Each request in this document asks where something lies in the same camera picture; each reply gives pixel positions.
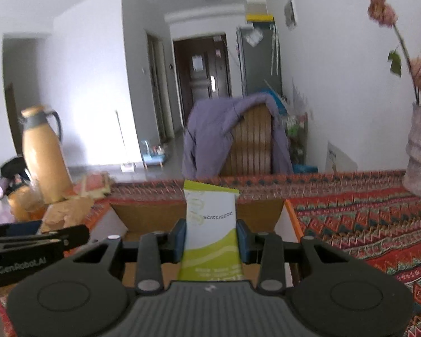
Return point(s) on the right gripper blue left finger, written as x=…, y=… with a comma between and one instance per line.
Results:
x=155, y=249

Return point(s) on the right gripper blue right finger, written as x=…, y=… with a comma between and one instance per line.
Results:
x=266, y=250

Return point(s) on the green white snack packet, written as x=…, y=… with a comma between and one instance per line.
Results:
x=211, y=251

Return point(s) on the orange cardboard box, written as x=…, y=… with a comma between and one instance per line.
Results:
x=133, y=221

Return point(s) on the yellow thermos jug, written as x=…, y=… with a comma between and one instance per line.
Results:
x=41, y=147

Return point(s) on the wooden chair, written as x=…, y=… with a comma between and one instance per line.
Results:
x=251, y=151

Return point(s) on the patterned red tablecloth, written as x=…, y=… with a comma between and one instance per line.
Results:
x=354, y=271

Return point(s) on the purple jacket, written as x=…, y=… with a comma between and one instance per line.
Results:
x=208, y=138

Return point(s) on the dark entrance door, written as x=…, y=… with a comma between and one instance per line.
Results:
x=202, y=70

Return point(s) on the grey refrigerator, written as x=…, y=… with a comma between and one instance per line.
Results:
x=259, y=58

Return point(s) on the yellow box on fridge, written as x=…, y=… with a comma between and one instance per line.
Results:
x=259, y=18

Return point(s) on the wall electrical panel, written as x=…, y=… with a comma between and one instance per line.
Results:
x=290, y=14

